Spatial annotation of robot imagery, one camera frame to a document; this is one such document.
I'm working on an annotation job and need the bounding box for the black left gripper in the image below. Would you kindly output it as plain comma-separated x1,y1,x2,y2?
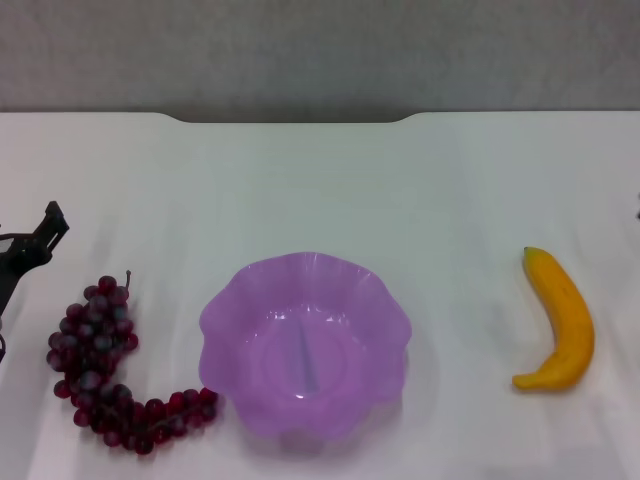
0,200,71,321

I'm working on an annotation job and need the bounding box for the bunch of dark red grapes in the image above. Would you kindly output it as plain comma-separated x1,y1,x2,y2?
46,269,220,456

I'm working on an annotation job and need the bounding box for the yellow banana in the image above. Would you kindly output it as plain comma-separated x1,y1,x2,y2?
511,245,596,393

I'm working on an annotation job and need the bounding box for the purple scalloped plastic bowl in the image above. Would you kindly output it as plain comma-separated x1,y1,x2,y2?
198,251,414,444

